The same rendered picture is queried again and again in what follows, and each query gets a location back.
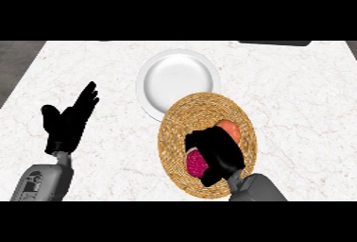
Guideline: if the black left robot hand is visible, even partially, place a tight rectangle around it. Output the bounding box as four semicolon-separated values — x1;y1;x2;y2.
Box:
39;80;100;156

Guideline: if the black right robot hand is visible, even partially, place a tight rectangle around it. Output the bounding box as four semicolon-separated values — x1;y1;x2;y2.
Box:
184;125;246;187

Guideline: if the pink frosted cupcake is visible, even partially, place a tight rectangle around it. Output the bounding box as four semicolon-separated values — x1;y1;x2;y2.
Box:
184;147;211;179

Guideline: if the woven wicker round placemat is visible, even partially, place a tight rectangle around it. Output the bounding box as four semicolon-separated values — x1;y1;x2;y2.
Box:
156;91;258;200

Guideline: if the white round plate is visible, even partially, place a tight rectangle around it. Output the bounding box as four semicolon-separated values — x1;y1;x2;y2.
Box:
135;48;222;123

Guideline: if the orange round fruit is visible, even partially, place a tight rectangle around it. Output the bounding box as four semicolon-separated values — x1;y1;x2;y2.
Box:
215;118;241;146

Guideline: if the dark grey flat appliance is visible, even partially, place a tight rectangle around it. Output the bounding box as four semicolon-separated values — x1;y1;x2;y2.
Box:
237;41;312;47

